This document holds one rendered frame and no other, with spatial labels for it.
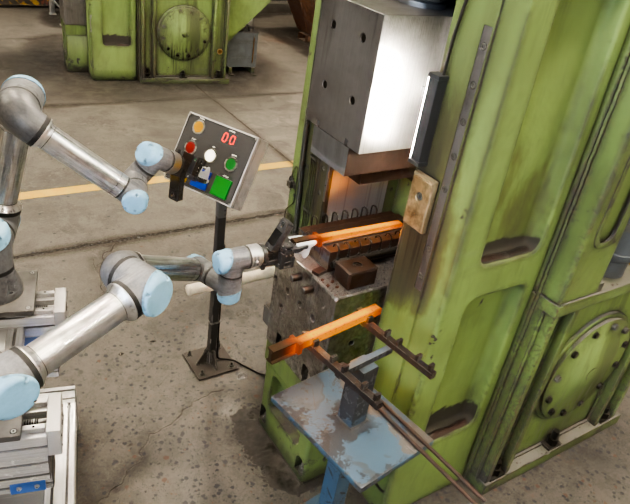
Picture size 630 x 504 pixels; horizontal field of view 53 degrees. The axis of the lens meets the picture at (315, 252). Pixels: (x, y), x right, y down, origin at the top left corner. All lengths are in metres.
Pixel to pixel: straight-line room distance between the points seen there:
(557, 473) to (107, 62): 5.45
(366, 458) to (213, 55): 5.58
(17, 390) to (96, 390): 1.45
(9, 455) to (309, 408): 0.81
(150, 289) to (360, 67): 0.85
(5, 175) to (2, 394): 0.78
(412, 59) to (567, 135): 0.51
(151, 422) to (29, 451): 1.07
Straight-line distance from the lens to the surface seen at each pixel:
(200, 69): 6.96
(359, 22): 1.87
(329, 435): 1.86
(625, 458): 3.31
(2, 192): 2.11
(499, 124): 1.70
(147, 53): 6.79
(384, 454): 1.85
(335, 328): 1.78
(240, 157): 2.38
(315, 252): 2.17
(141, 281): 1.68
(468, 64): 1.75
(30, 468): 1.87
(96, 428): 2.82
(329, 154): 2.02
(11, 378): 1.54
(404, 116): 1.95
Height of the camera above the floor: 2.06
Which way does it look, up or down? 31 degrees down
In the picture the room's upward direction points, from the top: 9 degrees clockwise
